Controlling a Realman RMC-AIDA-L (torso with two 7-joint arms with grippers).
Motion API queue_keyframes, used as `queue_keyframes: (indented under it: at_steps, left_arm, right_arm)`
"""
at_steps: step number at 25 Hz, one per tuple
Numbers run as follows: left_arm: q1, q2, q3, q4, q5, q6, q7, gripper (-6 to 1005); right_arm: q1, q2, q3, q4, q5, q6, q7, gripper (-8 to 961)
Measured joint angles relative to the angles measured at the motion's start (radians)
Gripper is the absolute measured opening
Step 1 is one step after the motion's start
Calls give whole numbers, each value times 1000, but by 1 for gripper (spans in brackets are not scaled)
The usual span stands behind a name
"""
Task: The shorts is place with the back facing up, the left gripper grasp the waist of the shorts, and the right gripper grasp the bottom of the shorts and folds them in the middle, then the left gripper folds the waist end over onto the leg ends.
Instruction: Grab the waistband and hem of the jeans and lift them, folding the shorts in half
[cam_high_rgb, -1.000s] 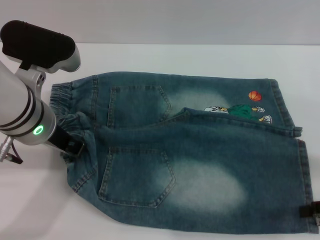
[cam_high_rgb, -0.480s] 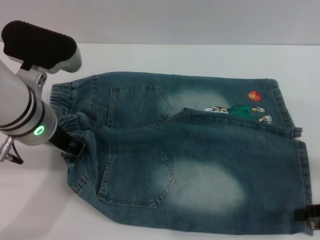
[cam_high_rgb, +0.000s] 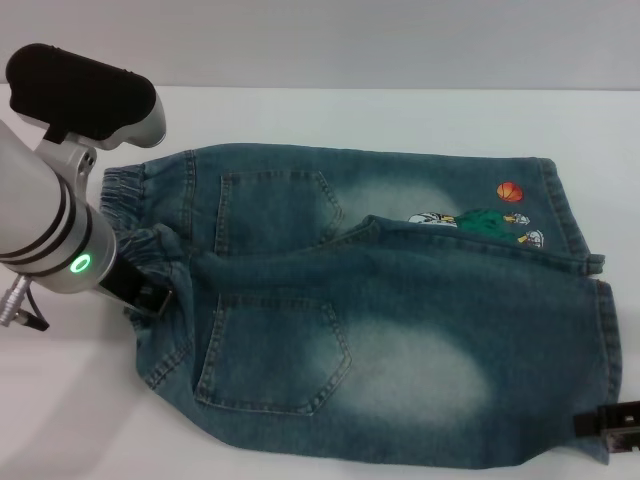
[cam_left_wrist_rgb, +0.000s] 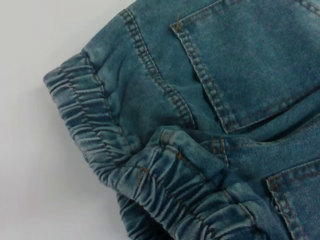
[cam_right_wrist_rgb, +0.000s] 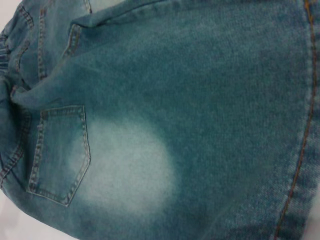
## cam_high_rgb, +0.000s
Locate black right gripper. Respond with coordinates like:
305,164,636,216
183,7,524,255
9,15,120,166
573,399,640,454

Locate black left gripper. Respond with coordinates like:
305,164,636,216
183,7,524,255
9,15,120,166
98,255,176,318

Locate blue denim shorts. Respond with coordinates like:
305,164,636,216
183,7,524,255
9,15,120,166
102,144,626,474

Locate black cable with plug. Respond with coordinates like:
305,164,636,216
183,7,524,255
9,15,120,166
18,292,51,332

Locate silver cable connector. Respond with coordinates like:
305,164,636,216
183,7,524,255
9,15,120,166
0,276,34,327

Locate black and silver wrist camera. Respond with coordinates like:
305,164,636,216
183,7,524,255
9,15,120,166
5,43,167,152

